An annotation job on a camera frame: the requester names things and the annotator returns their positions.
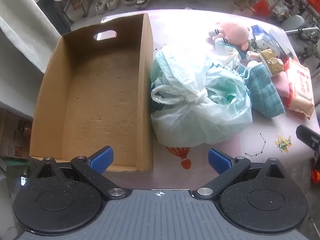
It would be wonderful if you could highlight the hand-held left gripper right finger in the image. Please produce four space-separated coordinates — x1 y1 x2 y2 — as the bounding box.
191 148 290 202

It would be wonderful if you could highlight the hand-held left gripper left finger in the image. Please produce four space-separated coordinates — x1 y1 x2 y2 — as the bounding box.
30 145 127 202

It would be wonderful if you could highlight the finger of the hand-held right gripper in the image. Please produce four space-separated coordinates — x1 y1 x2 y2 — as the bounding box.
296 124 320 158

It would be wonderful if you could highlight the orange pink wipes packet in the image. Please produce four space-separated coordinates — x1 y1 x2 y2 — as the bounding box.
285 60 315 119

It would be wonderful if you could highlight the pink knitted cloth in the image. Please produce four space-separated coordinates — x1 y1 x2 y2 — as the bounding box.
271 71 292 99

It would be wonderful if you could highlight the teal quilted cloth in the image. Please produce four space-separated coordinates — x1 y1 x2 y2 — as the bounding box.
236 64 285 118

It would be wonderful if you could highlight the brown cardboard box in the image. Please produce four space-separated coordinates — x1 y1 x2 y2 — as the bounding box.
29 13 154 172

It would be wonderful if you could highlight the cotton swab packet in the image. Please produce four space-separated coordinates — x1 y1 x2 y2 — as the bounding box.
215 41 247 65

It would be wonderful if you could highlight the blue wipes packet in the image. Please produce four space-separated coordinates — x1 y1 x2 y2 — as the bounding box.
250 24 275 49

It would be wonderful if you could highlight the pink plush toy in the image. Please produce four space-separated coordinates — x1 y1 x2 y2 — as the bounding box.
206 21 252 52

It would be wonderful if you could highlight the printed pink table cover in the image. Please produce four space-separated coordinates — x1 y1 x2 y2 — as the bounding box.
100 9 320 188

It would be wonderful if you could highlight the pale green plastic bag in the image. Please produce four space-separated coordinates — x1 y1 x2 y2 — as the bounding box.
150 44 253 147

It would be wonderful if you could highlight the printed carton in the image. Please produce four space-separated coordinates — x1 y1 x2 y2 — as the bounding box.
0 110 33 159

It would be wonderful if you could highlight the black grey chair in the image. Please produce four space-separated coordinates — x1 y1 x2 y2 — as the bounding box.
255 0 320 60

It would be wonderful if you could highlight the black ribbed case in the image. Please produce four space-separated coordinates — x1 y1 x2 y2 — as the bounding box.
45 0 73 35

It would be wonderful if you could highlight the white patterned sheet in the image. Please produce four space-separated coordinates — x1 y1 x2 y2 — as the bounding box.
0 0 62 73

